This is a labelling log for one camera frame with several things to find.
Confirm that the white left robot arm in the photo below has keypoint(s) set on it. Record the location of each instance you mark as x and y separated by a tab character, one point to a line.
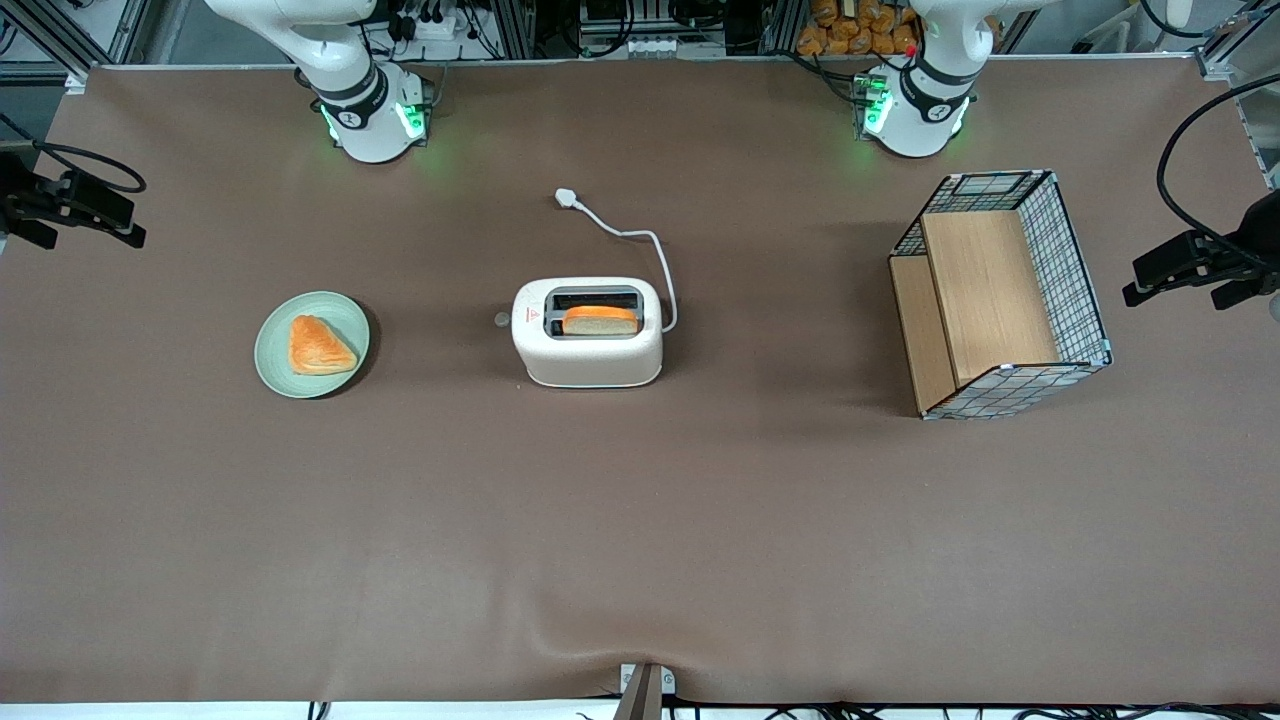
925	110

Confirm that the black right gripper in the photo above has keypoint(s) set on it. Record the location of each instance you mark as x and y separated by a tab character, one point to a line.
22	196

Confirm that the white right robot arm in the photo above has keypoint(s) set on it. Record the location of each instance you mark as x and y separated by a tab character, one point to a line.
350	90

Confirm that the toast slice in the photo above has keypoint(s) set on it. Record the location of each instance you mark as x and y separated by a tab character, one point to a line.
600	321

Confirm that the white power strip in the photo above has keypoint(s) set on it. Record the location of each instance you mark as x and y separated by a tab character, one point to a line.
425	25

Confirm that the metal camera post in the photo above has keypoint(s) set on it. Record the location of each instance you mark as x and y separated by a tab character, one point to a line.
643	695

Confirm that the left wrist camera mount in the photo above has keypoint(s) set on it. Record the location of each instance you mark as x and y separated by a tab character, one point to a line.
1240	295

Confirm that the light green round plate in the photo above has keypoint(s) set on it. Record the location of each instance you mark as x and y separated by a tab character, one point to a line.
275	360

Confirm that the bag of bread rolls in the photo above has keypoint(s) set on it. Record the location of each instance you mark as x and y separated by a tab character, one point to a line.
850	25

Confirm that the aluminium frame profile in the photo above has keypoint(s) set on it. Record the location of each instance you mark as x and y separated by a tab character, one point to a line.
1228	62
110	35

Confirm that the triangular golden pastry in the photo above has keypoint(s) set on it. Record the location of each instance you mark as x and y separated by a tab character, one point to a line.
318	348

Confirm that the white two-slot toaster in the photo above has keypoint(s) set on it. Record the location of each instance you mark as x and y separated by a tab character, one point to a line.
590	360

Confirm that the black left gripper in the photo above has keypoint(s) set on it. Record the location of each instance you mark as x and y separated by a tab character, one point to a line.
1252	238

